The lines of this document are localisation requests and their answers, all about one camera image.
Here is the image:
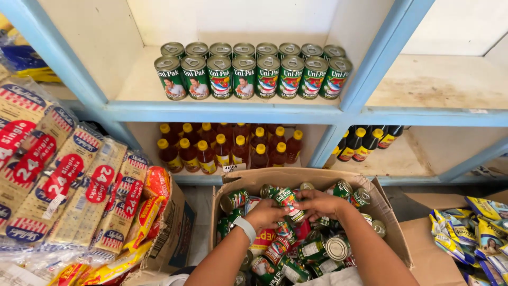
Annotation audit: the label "person's right hand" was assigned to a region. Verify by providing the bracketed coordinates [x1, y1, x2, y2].
[294, 189, 352, 223]

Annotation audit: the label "person's left hand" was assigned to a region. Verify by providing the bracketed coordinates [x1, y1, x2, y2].
[243, 198, 293, 236]

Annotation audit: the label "green labelled tin can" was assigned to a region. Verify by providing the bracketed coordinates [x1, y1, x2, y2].
[273, 187, 306, 223]

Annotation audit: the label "white wristwatch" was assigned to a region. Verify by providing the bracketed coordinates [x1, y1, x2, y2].
[229, 216, 258, 245]

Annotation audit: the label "heap of mixed tin cans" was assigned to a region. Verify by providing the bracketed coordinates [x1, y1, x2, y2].
[216, 181, 387, 286]

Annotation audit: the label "brown cardboard box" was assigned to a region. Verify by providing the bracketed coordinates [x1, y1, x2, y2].
[210, 167, 414, 286]

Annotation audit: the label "row of dark sauce bottles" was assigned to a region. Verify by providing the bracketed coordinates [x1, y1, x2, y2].
[330, 125, 405, 163]

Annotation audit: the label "group of amber sauce bottles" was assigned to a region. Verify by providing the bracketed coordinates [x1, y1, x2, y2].
[157, 122, 304, 175]

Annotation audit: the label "printed cardboard carton of snacks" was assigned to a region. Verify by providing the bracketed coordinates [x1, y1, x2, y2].
[121, 166, 196, 286]

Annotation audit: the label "blue and white shelf unit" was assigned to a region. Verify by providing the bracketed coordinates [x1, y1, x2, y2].
[0, 0, 508, 186]

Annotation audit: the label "rows of green sardine cans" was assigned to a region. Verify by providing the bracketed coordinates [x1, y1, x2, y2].
[154, 42, 353, 101]

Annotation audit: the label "carton of blue yellow sachets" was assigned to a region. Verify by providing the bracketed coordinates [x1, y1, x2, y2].
[399, 191, 508, 286]

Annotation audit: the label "pile of yellow red packets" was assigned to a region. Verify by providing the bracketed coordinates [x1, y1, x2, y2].
[47, 238, 153, 286]

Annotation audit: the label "stack of cracker packs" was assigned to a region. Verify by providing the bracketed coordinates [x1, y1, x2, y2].
[0, 77, 150, 255]

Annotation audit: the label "blue and yellow bag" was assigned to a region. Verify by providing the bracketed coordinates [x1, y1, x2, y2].
[0, 12, 62, 83]

